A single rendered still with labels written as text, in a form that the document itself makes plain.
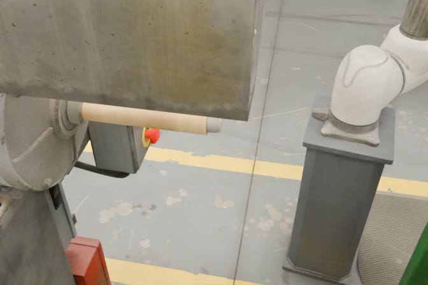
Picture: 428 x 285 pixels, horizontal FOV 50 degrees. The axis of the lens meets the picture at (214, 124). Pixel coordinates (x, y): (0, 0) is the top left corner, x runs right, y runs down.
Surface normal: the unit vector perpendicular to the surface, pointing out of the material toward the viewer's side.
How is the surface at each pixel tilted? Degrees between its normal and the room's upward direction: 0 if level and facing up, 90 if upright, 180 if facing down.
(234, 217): 0
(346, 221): 90
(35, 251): 90
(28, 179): 102
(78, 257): 0
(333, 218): 90
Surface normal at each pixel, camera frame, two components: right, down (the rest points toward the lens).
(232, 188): 0.00, -0.78
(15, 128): 0.78, 0.26
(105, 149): -0.18, 0.62
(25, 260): 0.98, 0.11
